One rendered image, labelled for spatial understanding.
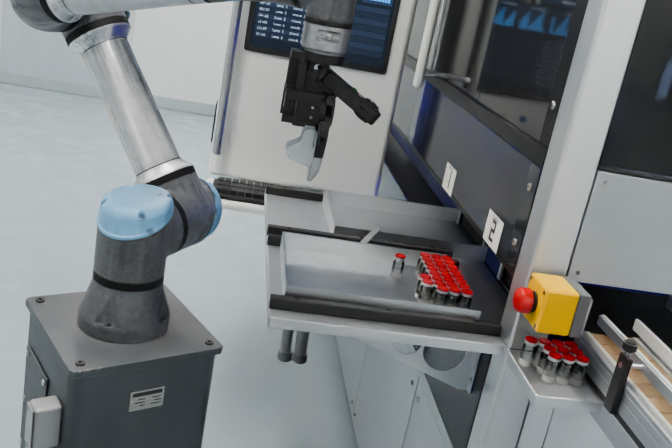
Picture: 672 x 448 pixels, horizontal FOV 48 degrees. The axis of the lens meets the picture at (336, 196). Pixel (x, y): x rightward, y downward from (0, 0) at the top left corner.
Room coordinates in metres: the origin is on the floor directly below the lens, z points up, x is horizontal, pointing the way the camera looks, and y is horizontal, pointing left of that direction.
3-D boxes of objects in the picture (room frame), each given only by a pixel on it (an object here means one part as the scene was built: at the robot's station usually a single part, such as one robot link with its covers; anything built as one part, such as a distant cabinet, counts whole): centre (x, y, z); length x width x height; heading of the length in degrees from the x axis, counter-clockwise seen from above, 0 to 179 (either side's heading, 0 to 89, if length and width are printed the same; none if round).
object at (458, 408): (2.19, -0.17, 0.73); 1.98 x 0.01 x 0.25; 9
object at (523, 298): (1.09, -0.32, 1.00); 0.04 x 0.04 x 0.04; 9
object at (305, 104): (1.21, 0.07, 1.24); 0.09 x 0.08 x 0.12; 99
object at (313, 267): (1.31, -0.10, 0.90); 0.34 x 0.26 x 0.04; 98
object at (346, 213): (1.66, -0.16, 0.90); 0.34 x 0.26 x 0.04; 99
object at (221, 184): (1.96, 0.13, 0.82); 0.40 x 0.14 x 0.02; 97
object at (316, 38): (1.21, 0.06, 1.32); 0.08 x 0.08 x 0.05
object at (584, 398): (1.09, -0.41, 0.87); 0.14 x 0.13 x 0.02; 99
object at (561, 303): (1.10, -0.36, 1.00); 0.08 x 0.07 x 0.07; 99
